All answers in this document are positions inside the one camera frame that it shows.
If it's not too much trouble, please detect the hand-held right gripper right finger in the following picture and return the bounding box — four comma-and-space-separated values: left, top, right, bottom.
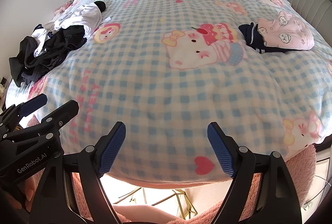
207, 122, 303, 224

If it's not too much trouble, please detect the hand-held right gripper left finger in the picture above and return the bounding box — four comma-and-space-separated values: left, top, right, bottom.
28, 122, 127, 224

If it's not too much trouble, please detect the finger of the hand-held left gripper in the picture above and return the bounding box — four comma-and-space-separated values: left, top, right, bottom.
0, 100, 79, 142
0, 94, 48, 134

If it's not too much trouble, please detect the white shirt with navy trim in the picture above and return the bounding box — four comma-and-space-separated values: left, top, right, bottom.
32, 2, 103, 57

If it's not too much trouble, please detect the person's left hand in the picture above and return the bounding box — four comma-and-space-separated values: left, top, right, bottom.
0, 178, 35, 214

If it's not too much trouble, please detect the black thin garment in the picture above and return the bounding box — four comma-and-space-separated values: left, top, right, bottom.
9, 36, 68, 88

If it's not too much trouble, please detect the printed checkered blanket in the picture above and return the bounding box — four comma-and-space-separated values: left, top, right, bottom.
5, 0, 332, 184

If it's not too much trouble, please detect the pink fluffy blanket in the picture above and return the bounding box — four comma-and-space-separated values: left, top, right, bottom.
24, 114, 318, 224

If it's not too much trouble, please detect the pink fabric heap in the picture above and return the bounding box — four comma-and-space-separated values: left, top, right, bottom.
53, 3, 73, 15

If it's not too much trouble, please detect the navy folded garment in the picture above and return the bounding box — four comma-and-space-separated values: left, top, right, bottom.
238, 22, 293, 55

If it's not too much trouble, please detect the pink bear print garment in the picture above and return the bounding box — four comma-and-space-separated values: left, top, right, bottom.
255, 10, 315, 51

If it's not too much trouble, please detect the gold metal frame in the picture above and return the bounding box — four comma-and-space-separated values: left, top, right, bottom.
113, 188, 199, 220

